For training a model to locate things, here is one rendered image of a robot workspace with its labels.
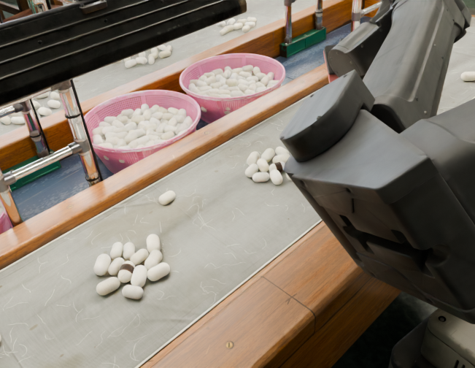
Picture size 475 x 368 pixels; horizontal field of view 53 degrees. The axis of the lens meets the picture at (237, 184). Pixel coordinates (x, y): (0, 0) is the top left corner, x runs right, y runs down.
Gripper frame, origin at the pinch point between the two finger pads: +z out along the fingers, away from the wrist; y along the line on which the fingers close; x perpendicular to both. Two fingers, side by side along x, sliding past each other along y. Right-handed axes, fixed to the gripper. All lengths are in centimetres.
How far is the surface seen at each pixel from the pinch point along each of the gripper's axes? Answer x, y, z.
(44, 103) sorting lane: 22, -67, 41
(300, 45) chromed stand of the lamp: 43, 6, 63
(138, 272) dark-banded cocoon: -26.6, -38.9, -2.6
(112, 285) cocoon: -28, -43, -3
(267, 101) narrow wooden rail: 9.8, -12.3, 27.0
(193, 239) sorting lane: -21.9, -30.9, 4.0
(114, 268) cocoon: -25.4, -42.6, -0.9
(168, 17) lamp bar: 4.9, -29.7, -16.7
